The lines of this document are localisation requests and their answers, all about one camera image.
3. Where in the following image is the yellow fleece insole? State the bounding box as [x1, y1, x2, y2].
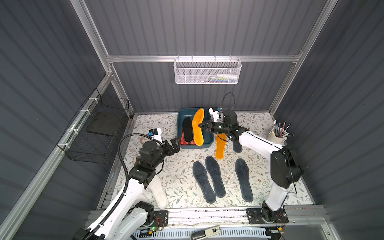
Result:
[215, 133, 228, 160]
[192, 109, 205, 146]

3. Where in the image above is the black insole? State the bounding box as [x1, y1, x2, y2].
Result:
[182, 118, 194, 143]

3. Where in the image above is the dark grey fleece insole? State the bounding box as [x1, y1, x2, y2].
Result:
[206, 156, 226, 198]
[235, 159, 254, 203]
[233, 142, 243, 153]
[193, 162, 217, 204]

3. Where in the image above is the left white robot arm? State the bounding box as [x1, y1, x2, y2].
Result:
[73, 136, 180, 240]

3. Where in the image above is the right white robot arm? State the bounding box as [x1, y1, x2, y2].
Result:
[192, 109, 303, 212]

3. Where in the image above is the teal plastic storage box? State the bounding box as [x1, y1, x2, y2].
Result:
[177, 108, 214, 150]

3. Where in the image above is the patterned tape roll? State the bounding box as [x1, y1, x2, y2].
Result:
[140, 137, 148, 145]

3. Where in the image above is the white insole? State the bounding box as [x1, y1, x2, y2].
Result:
[148, 175, 169, 210]

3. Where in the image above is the white tube in basket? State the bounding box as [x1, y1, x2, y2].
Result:
[217, 74, 238, 81]

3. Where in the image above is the white pen cup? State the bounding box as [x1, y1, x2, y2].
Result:
[267, 120, 294, 145]

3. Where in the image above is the grey handheld device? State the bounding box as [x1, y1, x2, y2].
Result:
[190, 226, 222, 240]

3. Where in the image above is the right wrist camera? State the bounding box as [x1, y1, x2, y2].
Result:
[209, 107, 224, 123]

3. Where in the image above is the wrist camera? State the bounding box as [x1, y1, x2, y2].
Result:
[209, 107, 224, 123]
[149, 128, 163, 143]

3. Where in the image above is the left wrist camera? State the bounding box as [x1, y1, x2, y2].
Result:
[149, 128, 163, 143]

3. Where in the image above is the white wire mesh basket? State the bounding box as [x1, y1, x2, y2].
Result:
[173, 57, 242, 85]

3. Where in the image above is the black wire mesh basket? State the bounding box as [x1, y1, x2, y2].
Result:
[58, 92, 130, 164]

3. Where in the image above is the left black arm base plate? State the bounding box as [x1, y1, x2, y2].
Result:
[140, 210, 169, 228]

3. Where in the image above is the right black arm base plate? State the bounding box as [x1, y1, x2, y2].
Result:
[246, 208, 289, 225]

